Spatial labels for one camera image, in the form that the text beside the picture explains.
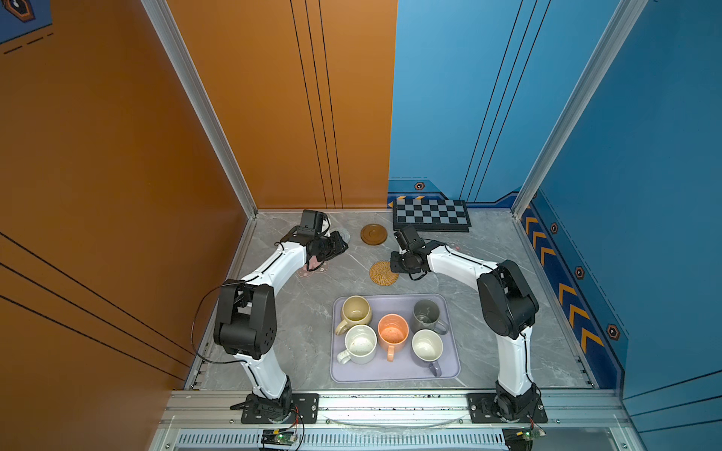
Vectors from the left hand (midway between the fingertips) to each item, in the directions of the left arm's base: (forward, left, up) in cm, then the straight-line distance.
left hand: (348, 242), depth 93 cm
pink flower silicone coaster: (+9, -40, -14) cm, 44 cm away
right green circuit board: (-51, -47, -15) cm, 71 cm away
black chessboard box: (+23, -34, -11) cm, 43 cm away
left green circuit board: (-52, +15, -14) cm, 56 cm away
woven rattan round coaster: (-4, -11, -13) cm, 18 cm away
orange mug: (-25, -15, -12) cm, 32 cm away
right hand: (-2, -16, -10) cm, 19 cm away
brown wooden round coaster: (+14, -8, -13) cm, 21 cm away
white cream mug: (-29, -5, -12) cm, 32 cm away
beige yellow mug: (-19, -3, -12) cm, 22 cm away
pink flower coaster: (-15, +8, +9) cm, 20 cm away
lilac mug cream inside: (-30, -25, -12) cm, 41 cm away
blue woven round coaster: (+14, +3, -13) cm, 20 cm away
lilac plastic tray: (-35, -18, -15) cm, 42 cm away
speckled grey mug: (-22, -25, -8) cm, 34 cm away
